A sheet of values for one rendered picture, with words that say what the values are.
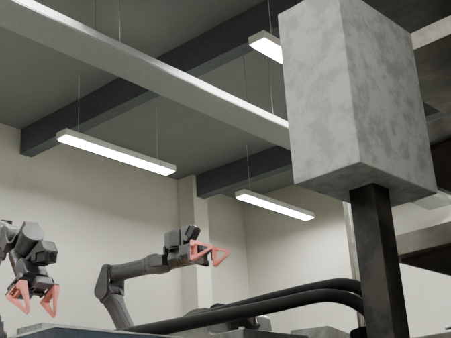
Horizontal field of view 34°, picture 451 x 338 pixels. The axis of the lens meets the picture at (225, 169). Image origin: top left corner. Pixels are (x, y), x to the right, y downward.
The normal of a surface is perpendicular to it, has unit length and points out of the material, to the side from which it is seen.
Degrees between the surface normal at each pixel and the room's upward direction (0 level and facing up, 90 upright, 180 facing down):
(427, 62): 180
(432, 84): 180
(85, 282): 90
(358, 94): 90
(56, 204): 90
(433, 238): 90
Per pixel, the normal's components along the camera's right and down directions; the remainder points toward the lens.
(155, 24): 0.06, 0.93
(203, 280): 0.75, -0.28
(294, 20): -0.69, -0.22
